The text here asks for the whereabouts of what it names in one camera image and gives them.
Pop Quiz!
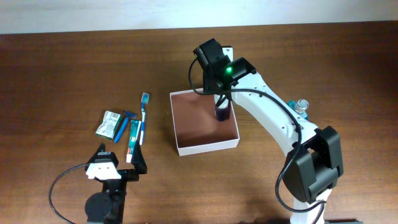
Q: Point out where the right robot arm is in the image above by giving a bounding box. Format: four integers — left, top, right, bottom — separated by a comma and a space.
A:
193, 39, 344, 223

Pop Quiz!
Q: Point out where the blue white toothbrush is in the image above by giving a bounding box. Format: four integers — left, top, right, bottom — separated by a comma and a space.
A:
139, 92, 149, 145

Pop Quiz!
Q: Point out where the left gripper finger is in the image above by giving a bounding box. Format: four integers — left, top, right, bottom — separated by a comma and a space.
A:
131, 142, 147, 174
87, 143, 105, 164

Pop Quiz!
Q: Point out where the blue Listerine mouthwash bottle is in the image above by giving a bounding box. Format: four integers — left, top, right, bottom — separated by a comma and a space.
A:
287, 99, 309, 120

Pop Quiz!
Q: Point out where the blue disposable razor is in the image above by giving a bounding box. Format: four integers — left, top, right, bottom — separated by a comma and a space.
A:
114, 110, 137, 143

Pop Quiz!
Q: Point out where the dark purple pump bottle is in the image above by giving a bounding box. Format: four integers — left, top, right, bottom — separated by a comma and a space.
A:
215, 98, 231, 121

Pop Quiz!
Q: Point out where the green white toothpaste tube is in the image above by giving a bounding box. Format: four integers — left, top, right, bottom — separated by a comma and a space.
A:
126, 119, 141, 162

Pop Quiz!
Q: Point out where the black cable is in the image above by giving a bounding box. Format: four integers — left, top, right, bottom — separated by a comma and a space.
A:
188, 55, 327, 213
48, 163, 91, 224

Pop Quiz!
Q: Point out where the green white soap packet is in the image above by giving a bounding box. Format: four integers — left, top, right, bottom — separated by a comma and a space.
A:
95, 111, 122, 140

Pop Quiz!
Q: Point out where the right black cable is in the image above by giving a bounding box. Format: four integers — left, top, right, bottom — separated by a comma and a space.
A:
188, 55, 327, 213

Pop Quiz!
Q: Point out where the white square cardboard box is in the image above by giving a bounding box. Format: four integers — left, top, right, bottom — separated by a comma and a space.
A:
170, 90, 240, 156

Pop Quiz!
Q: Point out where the left black cable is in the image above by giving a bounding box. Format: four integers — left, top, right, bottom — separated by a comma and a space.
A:
48, 163, 91, 224

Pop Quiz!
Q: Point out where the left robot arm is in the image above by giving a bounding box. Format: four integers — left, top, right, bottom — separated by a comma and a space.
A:
85, 143, 147, 224

